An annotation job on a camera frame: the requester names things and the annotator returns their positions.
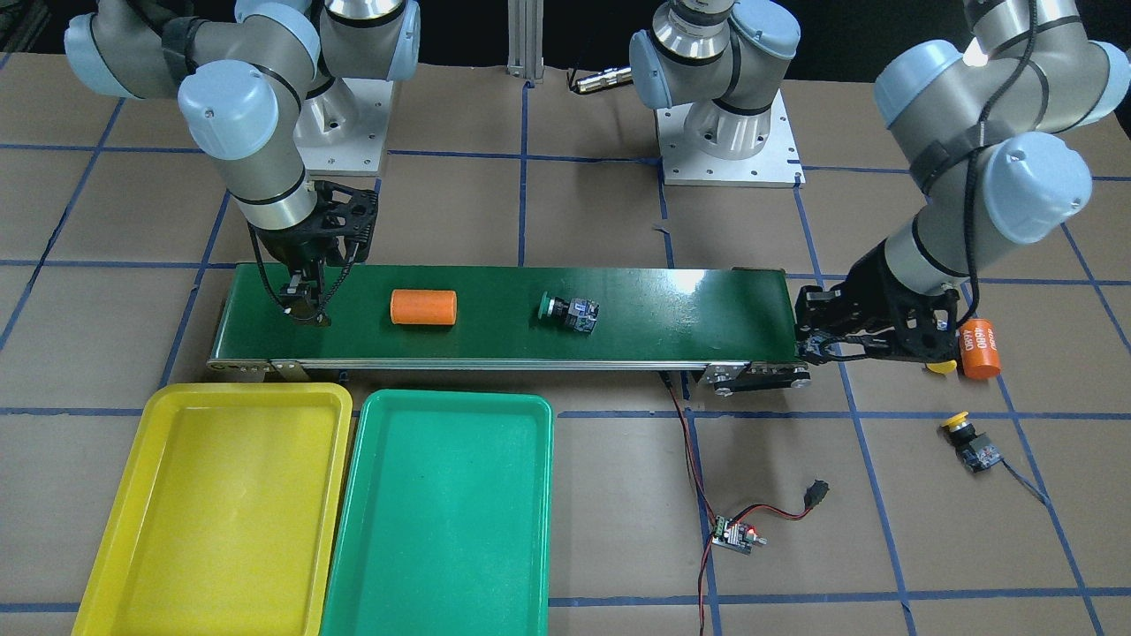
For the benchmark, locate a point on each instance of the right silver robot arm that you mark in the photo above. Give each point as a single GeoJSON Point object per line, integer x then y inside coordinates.
{"type": "Point", "coordinates": [243, 88]}

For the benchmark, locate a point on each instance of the yellow push button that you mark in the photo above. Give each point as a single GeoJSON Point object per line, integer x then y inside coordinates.
{"type": "Point", "coordinates": [944, 367]}
{"type": "Point", "coordinates": [975, 450]}

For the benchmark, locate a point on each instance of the orange printed cylinder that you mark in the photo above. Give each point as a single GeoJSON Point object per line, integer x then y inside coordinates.
{"type": "Point", "coordinates": [979, 357]}

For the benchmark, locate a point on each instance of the green plastic tray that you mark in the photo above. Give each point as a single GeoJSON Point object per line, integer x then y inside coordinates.
{"type": "Point", "coordinates": [445, 527]}

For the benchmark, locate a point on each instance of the plain orange cylinder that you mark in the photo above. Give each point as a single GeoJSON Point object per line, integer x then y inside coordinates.
{"type": "Point", "coordinates": [419, 307]}

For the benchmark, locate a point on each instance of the motor controller board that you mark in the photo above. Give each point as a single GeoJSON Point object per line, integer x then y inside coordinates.
{"type": "Point", "coordinates": [735, 536]}

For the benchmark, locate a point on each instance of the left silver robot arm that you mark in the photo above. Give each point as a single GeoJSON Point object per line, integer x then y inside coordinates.
{"type": "Point", "coordinates": [983, 144]}

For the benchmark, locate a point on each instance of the green conveyor belt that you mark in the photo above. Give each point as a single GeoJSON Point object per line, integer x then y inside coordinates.
{"type": "Point", "coordinates": [732, 329]}

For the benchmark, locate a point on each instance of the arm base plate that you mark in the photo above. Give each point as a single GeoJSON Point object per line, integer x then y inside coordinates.
{"type": "Point", "coordinates": [703, 145]}
{"type": "Point", "coordinates": [341, 131]}

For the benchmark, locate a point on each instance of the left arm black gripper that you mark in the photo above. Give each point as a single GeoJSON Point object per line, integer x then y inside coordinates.
{"type": "Point", "coordinates": [870, 284]}

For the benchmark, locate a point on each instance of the yellow plastic tray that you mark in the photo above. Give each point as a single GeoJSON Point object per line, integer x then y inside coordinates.
{"type": "Point", "coordinates": [225, 516]}

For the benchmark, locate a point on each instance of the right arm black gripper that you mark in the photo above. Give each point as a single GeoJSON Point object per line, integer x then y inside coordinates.
{"type": "Point", "coordinates": [289, 253]}

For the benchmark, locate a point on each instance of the aluminium frame post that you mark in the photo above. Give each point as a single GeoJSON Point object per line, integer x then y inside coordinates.
{"type": "Point", "coordinates": [525, 20]}

